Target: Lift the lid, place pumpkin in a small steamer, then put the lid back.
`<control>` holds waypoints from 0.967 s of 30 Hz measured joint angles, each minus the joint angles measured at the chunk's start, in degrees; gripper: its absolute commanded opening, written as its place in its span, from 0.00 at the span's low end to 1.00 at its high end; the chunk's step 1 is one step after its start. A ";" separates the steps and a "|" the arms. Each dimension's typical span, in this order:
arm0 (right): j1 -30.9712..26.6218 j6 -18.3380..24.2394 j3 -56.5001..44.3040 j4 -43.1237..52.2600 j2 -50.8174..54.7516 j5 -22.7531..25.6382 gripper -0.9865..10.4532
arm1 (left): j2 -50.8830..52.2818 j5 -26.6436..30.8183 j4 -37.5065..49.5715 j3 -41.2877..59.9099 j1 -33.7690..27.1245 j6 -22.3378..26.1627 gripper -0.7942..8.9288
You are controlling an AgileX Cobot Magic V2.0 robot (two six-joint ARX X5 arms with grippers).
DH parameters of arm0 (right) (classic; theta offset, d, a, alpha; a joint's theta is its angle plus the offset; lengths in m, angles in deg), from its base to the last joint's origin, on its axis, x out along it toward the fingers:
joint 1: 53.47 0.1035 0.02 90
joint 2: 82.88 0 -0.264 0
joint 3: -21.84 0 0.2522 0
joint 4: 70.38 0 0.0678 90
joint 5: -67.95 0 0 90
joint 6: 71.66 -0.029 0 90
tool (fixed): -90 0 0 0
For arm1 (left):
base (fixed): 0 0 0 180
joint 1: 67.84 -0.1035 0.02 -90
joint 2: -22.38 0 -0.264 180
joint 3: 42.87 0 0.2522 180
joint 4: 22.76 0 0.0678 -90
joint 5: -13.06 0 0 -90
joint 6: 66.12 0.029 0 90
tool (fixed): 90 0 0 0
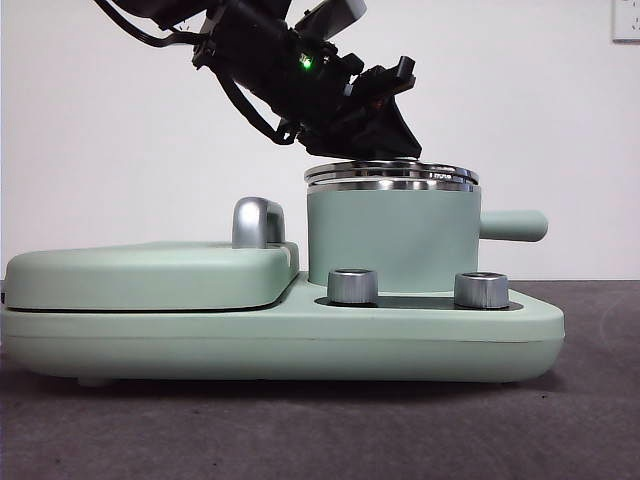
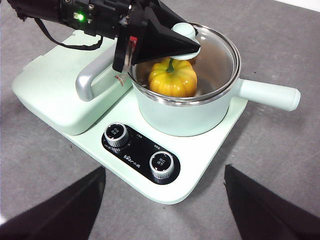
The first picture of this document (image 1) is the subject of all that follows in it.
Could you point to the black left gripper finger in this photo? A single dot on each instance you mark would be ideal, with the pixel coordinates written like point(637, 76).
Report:
point(375, 135)

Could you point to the glass lid with green knob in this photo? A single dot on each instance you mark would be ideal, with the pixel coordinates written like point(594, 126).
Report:
point(390, 170)

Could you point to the silver control knob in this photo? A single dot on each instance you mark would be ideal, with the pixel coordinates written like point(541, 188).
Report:
point(481, 291)
point(351, 287)

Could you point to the black control panel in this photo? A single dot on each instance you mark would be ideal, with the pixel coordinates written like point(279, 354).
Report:
point(420, 302)

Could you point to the mint green griddle cover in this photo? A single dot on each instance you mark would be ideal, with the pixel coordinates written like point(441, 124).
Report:
point(140, 277)

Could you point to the mint green breakfast machine base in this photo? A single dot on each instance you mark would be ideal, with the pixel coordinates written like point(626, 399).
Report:
point(150, 345)

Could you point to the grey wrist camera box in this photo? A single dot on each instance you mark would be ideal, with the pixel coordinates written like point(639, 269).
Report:
point(332, 15)

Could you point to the white wall socket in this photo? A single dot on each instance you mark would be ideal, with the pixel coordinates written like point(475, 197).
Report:
point(627, 22)

